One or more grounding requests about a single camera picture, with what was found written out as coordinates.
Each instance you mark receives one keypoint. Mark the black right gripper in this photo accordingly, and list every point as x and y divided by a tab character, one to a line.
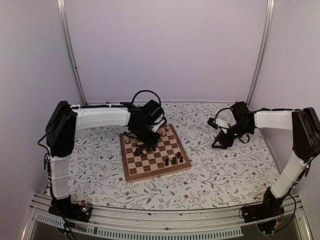
223	139

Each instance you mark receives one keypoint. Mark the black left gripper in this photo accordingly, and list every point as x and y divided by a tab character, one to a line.
151	143

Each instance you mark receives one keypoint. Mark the dark chess piece corner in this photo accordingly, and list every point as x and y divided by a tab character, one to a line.
180	157

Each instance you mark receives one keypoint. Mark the dark chess piece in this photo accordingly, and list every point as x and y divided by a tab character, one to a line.
174	161
166	162

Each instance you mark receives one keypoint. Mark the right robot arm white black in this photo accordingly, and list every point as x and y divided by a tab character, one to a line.
304	126

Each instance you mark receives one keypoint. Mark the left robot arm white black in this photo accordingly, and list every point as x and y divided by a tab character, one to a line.
60	132

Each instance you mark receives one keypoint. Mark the row of white chess pieces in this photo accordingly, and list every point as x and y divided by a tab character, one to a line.
130	136

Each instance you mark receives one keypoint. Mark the pile of dark chess pieces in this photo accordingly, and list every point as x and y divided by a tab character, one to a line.
143	150

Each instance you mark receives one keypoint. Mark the wooden chess board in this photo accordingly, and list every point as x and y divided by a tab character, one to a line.
140	168

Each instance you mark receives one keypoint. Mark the floral patterned table mat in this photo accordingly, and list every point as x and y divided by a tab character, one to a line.
217	178

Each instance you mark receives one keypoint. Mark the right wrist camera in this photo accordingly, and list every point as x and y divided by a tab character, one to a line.
217	123

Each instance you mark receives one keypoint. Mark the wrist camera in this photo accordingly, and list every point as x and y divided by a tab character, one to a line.
159	125
217	123

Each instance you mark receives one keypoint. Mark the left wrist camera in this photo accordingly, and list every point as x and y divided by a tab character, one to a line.
159	125

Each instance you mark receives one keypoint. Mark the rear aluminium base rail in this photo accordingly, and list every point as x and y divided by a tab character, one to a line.
169	102

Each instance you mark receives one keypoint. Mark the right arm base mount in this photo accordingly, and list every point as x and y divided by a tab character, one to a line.
270	214

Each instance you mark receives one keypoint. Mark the front aluminium slotted rail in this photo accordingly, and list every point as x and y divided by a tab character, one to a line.
108	223

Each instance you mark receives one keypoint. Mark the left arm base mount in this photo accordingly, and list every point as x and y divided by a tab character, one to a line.
80	211

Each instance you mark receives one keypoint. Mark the left aluminium frame post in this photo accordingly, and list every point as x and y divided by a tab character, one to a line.
61	7

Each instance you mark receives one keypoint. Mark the aluminium frame post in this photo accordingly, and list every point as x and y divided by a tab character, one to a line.
262	50
61	7

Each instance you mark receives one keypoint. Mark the right aluminium frame post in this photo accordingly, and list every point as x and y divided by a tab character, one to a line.
262	50

